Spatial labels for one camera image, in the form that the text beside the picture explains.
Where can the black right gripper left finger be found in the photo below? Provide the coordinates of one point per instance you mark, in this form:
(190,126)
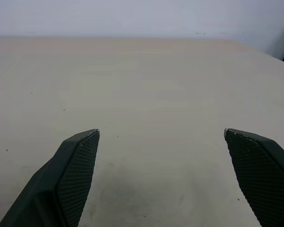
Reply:
(61,179)

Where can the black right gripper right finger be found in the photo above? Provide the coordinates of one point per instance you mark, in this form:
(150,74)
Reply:
(262,172)

